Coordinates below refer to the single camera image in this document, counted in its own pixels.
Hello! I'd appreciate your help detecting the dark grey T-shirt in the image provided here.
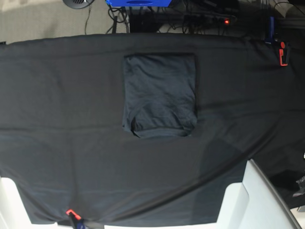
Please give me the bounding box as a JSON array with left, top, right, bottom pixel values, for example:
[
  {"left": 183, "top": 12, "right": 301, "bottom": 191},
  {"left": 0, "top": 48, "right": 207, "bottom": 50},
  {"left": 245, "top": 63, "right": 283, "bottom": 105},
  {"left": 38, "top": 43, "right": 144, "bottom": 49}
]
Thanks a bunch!
[{"left": 122, "top": 53, "right": 197, "bottom": 138}]

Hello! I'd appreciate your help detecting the black table cloth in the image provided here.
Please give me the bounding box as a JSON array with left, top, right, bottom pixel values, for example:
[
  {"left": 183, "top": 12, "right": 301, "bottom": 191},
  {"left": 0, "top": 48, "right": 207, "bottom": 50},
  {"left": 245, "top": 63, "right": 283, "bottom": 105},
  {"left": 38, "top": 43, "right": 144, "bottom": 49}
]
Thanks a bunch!
[{"left": 0, "top": 33, "right": 305, "bottom": 227}]

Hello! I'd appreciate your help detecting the black power strip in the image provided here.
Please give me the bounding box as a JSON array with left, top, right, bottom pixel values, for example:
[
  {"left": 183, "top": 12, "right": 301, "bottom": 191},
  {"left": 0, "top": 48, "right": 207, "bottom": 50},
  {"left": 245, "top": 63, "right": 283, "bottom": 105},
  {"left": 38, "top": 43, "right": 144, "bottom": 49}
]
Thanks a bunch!
[{"left": 184, "top": 14, "right": 237, "bottom": 25}]

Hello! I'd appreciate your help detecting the blue box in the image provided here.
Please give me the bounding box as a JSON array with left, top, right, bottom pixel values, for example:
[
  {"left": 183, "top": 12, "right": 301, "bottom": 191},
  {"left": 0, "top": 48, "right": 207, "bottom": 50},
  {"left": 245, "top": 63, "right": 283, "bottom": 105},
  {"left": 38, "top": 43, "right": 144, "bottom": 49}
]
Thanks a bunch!
[{"left": 106, "top": 0, "right": 171, "bottom": 7}]

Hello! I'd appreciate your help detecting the round black floor base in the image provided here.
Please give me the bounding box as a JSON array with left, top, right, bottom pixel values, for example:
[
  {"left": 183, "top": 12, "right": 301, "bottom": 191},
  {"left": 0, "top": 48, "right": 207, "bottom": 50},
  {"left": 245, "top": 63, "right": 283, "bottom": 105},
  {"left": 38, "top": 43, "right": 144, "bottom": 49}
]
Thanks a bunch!
[{"left": 63, "top": 0, "right": 94, "bottom": 10}]

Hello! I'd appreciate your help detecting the white bin right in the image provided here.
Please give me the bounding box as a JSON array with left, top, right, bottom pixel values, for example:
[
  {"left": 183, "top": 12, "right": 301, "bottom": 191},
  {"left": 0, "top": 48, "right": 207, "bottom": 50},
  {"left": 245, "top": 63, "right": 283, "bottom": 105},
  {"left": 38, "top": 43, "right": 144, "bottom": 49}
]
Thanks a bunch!
[{"left": 216, "top": 159, "right": 301, "bottom": 229}]

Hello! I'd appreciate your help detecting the white bin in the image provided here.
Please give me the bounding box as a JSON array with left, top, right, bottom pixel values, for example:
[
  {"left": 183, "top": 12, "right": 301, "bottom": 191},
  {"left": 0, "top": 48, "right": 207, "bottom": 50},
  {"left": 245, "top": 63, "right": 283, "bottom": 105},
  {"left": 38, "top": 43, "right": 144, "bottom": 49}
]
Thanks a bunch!
[
  {"left": 216, "top": 159, "right": 301, "bottom": 229},
  {"left": 0, "top": 177, "right": 58, "bottom": 229}
]

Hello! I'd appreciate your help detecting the red clamp on table edge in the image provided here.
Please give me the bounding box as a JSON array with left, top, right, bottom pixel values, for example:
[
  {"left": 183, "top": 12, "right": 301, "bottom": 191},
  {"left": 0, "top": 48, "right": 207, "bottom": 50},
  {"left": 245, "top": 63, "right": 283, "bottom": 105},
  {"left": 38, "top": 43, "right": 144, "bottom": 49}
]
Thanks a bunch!
[{"left": 277, "top": 41, "right": 290, "bottom": 67}]

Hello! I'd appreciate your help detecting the white bin left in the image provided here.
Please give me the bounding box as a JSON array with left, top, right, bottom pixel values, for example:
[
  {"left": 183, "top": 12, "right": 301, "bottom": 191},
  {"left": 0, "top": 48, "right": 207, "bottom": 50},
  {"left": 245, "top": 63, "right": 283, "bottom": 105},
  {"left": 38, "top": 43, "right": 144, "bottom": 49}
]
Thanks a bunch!
[{"left": 0, "top": 177, "right": 58, "bottom": 229}]

